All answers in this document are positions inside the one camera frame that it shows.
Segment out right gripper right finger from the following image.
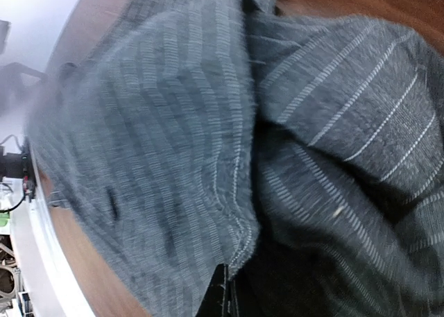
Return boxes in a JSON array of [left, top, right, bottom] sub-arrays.
[[230, 279, 242, 317]]

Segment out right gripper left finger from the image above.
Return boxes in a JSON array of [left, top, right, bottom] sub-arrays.
[[196, 264, 230, 317]]

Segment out black striped shirt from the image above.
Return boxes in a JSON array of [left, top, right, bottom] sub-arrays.
[[26, 0, 443, 316]]

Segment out front aluminium rail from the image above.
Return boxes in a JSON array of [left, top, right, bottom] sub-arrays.
[[10, 155, 94, 316]]

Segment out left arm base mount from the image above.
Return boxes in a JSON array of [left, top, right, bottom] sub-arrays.
[[1, 135, 37, 207]]

